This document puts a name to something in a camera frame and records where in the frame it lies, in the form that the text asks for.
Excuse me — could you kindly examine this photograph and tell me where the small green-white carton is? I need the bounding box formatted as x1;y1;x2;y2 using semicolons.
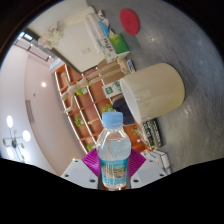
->
101;80;123;99

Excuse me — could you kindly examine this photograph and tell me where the green tissue box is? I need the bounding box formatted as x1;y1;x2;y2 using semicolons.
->
97;33;130;64

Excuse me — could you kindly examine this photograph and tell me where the grey curtain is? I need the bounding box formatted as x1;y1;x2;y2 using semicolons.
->
14;31;51;62

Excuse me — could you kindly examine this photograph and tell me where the ceiling air vent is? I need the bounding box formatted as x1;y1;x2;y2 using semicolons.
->
24;99;35;124

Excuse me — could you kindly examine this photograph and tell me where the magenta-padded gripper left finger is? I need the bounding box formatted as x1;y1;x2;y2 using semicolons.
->
60;148;102;190

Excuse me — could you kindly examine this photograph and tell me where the wooden shelf unit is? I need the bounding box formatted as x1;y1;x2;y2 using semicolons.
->
54;63;148;155

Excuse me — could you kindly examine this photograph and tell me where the ceiling chandelier lamp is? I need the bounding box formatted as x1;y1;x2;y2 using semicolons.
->
0;114;32;160

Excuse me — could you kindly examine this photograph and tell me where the cream ceramic mug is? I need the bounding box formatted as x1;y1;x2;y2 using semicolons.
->
119;62;186;125

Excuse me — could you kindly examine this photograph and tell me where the brown chair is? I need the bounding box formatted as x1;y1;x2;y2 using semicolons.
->
96;59;129;86

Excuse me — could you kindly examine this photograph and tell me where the clear water bottle blue cap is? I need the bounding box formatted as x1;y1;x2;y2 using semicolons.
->
96;111;133;192

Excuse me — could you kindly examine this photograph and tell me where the flat round red coaster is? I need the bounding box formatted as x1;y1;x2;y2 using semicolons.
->
119;8;141;36

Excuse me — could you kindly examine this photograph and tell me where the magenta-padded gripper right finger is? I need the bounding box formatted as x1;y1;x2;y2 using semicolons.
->
127;148;168;189

